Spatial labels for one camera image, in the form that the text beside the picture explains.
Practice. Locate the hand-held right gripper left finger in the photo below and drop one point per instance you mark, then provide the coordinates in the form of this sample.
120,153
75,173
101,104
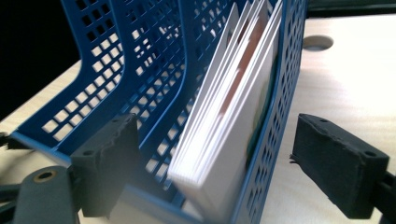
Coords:
106,161

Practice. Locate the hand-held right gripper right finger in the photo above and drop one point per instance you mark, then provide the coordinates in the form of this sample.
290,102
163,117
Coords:
339,165

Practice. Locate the blue plastic mesh file rack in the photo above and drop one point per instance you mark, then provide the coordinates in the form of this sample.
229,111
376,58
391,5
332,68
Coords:
106,102

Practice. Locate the stack of white booklets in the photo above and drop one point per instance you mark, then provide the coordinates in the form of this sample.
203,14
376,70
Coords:
224,149

